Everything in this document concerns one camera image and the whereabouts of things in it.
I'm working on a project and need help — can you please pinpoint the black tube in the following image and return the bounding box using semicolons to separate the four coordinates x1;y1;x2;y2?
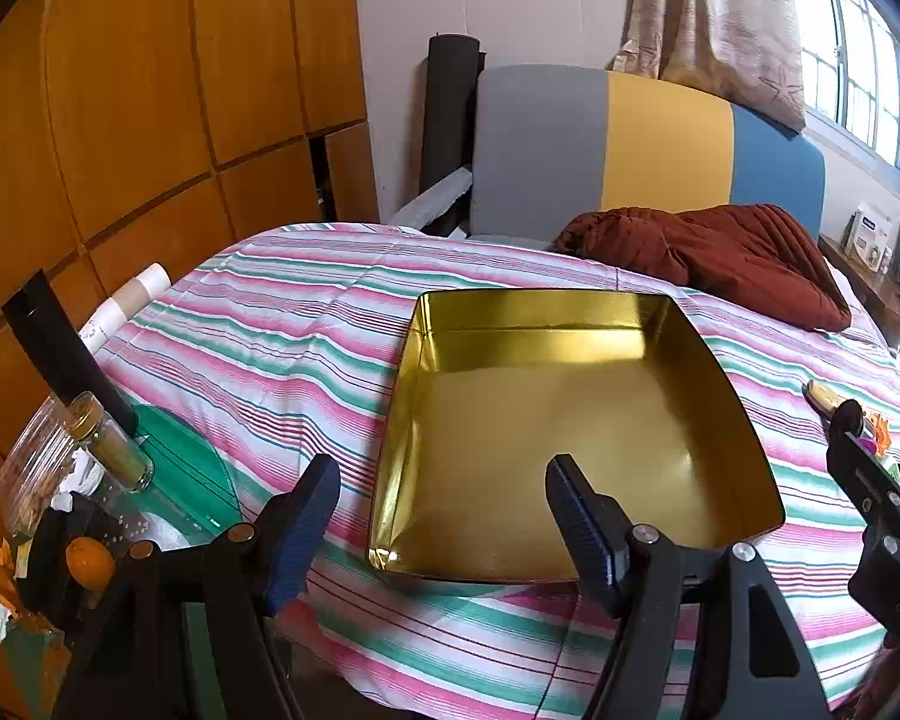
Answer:
1;272;140;436

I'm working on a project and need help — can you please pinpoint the grey yellow blue headboard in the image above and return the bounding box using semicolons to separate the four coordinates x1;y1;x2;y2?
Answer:
471;64;827;248

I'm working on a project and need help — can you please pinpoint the wooden bedside desk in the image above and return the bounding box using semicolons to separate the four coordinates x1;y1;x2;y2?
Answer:
817;236;900;350

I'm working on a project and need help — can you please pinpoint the green glass side table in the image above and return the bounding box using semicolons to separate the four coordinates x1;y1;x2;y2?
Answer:
75;403;245;548

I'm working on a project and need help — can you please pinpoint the gold metal tin box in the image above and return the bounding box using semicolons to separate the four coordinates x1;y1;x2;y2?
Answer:
366;289;787;587

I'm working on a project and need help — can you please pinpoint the black rolled mat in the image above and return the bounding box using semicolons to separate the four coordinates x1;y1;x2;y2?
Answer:
418;33;488;233

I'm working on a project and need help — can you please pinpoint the white paper roll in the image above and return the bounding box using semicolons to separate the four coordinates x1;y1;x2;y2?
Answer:
79;262;173;353

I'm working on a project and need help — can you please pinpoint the orange green packet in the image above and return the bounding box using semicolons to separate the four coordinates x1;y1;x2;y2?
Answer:
0;540;68;698

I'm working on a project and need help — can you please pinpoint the clear plastic container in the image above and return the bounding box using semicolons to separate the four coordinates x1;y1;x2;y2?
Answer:
0;392;83;533

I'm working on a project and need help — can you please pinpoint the beige patterned curtain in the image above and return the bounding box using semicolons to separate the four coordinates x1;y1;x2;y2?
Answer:
607;0;807;132

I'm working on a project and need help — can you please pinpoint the wooden wardrobe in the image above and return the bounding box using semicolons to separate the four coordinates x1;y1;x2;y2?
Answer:
0;0;380;720

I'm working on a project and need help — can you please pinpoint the orange fruit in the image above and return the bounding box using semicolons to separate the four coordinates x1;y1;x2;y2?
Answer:
67;536;115;590

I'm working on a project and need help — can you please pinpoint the striped pink green blanket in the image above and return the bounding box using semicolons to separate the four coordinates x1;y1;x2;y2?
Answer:
82;223;900;720

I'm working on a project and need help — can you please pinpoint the white foam tube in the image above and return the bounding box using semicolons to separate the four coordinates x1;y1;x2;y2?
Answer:
386;169;473;230

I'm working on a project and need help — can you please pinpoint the pale pink bed sheet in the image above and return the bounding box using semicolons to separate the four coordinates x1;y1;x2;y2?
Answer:
821;251;897;350

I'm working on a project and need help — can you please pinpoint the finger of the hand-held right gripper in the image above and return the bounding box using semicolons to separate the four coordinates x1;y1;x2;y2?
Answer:
829;399;900;533

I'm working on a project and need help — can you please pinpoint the maroon quilt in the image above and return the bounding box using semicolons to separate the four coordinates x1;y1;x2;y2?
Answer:
553;204;853;332

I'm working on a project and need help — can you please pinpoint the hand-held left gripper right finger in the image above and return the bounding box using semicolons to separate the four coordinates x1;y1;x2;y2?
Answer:
544;454;833;720

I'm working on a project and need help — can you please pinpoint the window with metal bars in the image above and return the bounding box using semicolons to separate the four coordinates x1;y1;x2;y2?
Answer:
784;0;900;188

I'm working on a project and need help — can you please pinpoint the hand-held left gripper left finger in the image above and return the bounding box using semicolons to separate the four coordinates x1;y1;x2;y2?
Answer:
52;454;342;720

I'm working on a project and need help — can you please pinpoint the spice bottle with gold cap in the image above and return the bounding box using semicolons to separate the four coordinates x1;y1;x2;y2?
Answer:
64;391;155;496

